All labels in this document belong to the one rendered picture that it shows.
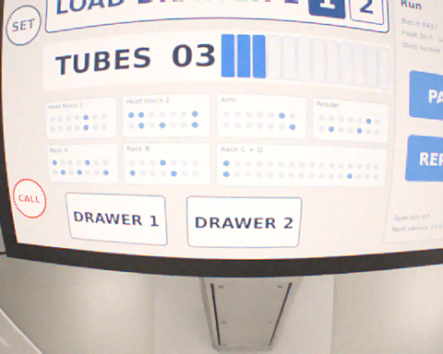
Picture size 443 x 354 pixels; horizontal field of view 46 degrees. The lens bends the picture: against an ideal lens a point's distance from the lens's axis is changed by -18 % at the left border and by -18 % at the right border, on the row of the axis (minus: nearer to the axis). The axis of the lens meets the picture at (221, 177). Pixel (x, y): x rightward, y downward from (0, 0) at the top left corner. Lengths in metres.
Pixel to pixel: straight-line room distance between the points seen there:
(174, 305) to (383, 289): 0.56
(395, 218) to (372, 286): 1.06
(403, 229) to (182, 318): 1.02
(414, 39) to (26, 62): 0.35
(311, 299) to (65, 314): 0.66
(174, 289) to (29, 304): 0.45
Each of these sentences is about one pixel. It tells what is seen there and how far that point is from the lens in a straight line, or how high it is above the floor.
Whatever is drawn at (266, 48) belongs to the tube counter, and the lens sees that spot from 0.48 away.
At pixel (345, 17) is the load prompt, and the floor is 1.14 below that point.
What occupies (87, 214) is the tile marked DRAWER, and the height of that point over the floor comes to 1.01.
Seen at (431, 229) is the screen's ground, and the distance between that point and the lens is 0.56.
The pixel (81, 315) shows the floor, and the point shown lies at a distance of 1.58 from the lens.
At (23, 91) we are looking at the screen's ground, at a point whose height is 1.10.
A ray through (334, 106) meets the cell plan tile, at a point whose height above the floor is 1.08.
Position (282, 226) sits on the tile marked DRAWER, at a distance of 0.52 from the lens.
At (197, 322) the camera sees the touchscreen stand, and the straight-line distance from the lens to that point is 1.49.
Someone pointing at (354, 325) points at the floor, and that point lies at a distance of 1.55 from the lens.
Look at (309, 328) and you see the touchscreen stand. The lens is 1.49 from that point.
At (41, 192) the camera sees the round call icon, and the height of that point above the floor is 1.02.
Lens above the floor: 1.48
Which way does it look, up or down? 61 degrees down
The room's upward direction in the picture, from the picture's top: 2 degrees counter-clockwise
